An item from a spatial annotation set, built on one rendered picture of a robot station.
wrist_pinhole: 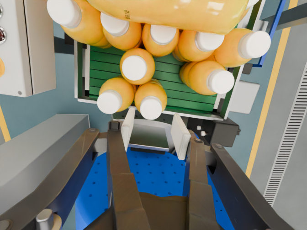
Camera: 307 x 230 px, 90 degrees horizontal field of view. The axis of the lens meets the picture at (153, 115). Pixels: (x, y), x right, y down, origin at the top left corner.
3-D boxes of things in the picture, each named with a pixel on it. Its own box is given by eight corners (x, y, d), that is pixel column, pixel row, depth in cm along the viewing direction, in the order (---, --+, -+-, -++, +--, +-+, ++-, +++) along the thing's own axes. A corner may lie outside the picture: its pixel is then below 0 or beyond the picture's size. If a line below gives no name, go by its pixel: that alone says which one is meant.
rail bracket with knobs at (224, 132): (192, 129, 53) (202, 144, 43) (198, 109, 50) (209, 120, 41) (220, 133, 53) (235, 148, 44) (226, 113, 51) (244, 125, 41)
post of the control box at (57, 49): (116, 58, 129) (23, 48, 34) (116, 53, 128) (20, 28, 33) (121, 59, 129) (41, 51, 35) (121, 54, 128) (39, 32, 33)
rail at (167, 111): (82, 98, 43) (77, 101, 40) (82, 96, 43) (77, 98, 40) (218, 117, 46) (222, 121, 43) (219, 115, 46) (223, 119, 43)
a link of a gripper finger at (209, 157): (193, 150, 14) (225, 154, 14) (182, 128, 19) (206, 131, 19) (190, 164, 14) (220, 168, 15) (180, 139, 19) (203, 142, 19)
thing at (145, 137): (132, 130, 49) (127, 152, 37) (133, 123, 48) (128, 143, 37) (163, 134, 50) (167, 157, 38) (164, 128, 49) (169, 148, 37)
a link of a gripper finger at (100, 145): (116, 156, 14) (82, 152, 14) (124, 132, 19) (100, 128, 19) (117, 141, 13) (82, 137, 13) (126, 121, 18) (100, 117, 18)
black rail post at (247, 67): (226, 72, 47) (241, 74, 39) (229, 61, 46) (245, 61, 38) (233, 73, 47) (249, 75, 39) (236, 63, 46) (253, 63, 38)
